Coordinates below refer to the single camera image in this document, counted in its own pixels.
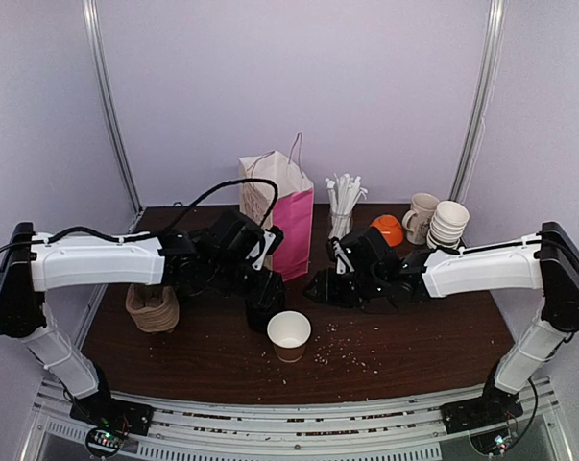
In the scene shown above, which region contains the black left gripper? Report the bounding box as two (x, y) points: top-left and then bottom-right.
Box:
(206, 257), (286, 307)

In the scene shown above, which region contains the stack of black cup lids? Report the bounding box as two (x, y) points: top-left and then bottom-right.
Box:
(245, 294), (285, 334)

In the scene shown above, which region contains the single brown paper cup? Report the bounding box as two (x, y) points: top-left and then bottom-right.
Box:
(267, 311), (312, 363)

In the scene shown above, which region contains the stack of paper cups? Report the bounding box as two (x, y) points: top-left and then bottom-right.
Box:
(426, 201), (470, 250)

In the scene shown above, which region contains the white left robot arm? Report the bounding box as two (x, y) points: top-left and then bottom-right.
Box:
(0, 209), (284, 437)

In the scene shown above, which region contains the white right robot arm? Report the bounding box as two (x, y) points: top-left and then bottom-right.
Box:
(303, 222), (579, 433)

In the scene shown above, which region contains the pink and white paper bag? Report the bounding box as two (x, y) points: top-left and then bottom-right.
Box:
(238, 133), (314, 282)

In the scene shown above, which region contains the orange bowl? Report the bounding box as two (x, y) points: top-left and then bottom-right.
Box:
(371, 214), (404, 247)

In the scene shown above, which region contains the glass jar of straws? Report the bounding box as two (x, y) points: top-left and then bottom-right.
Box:
(325, 173), (368, 239)

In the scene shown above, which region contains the beige ceramic mug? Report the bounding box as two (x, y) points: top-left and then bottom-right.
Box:
(401, 192), (440, 246)

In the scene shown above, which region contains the stack of cardboard cup carriers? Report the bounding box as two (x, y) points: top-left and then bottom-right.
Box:
(125, 284), (180, 333)

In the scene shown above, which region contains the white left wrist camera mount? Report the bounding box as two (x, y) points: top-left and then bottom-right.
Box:
(247, 226), (284, 271)

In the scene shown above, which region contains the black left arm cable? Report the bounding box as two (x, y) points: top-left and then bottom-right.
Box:
(0, 177), (279, 270)

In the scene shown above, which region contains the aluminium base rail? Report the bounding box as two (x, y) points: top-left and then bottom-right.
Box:
(19, 378), (573, 461)

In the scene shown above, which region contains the right aluminium frame post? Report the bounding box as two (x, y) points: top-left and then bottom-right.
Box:
(449, 0), (507, 203)

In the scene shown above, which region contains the aluminium frame post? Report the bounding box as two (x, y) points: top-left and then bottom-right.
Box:
(449, 0), (507, 203)
(83, 0), (143, 214)

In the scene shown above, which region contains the left aluminium frame post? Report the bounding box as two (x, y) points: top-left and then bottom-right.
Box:
(83, 0), (143, 214)

